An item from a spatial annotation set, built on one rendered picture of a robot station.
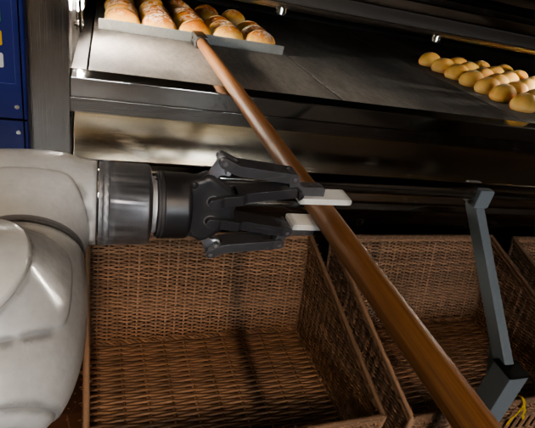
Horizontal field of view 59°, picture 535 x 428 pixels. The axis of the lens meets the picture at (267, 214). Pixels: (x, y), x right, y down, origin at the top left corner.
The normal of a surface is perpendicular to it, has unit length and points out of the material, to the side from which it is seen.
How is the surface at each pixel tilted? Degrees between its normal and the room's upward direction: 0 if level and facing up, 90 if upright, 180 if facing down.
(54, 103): 90
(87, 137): 70
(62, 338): 53
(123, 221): 82
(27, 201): 17
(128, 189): 43
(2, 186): 22
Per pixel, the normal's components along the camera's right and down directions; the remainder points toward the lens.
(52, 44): 0.27, 0.51
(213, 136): 0.32, 0.19
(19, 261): 0.46, -0.61
